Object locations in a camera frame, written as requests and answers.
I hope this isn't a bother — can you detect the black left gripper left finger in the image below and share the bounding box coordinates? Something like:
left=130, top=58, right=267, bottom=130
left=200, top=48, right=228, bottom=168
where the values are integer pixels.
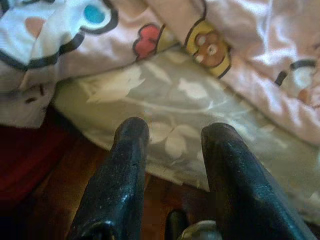
left=69, top=117, right=151, bottom=240

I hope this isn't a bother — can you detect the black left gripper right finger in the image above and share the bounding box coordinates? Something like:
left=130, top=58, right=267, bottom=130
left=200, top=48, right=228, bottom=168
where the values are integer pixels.
left=200, top=122, right=318, bottom=240

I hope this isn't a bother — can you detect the pink cartoon bear blanket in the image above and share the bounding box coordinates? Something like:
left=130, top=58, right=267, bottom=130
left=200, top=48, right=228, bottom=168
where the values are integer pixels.
left=0, top=0, right=320, bottom=143

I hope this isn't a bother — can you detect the silver robot left leg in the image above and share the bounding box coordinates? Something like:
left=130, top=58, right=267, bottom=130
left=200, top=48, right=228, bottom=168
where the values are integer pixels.
left=166, top=209, right=223, bottom=240

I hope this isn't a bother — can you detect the grey floral bed sheet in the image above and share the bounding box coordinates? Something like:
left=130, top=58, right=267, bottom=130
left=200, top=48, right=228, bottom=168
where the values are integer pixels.
left=53, top=47, right=320, bottom=226

